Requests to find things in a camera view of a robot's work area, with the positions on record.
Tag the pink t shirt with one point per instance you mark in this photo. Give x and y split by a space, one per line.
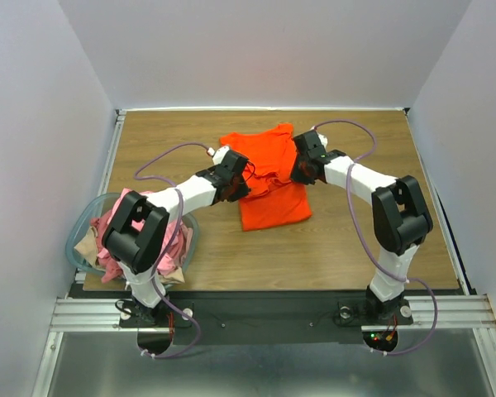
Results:
101 223

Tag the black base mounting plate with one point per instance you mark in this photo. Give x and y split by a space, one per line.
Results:
263 317

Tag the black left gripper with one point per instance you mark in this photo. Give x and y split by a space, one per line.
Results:
242 193

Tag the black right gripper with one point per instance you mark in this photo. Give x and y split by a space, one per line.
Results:
302 173

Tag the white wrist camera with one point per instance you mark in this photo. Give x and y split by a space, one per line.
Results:
218 155
322 138

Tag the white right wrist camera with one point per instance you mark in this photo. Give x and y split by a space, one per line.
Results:
322 138

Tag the aluminium frame rail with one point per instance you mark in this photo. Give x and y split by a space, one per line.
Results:
78 315

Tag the clear plastic basket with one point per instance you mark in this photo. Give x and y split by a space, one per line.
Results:
96 209

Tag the orange t shirt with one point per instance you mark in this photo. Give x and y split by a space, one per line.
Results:
274 199

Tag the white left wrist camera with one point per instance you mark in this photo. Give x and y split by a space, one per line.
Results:
218 155

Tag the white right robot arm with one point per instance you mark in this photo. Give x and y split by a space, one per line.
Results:
401 219

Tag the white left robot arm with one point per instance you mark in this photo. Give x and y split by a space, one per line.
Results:
135 236

